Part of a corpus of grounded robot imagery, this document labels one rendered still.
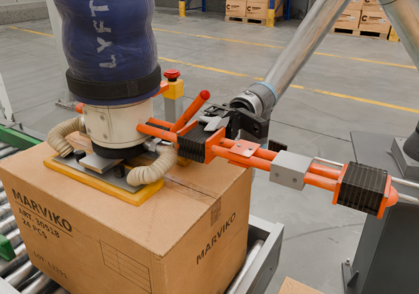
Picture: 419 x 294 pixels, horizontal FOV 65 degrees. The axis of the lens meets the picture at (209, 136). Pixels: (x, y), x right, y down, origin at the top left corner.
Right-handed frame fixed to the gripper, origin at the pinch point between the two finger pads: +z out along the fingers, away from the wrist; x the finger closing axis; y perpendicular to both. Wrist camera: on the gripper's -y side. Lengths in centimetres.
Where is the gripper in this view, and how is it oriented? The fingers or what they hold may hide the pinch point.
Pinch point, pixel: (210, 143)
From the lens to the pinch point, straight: 75.4
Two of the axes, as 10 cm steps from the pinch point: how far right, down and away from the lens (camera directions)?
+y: -8.5, -2.6, 4.5
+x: 0.2, -8.8, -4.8
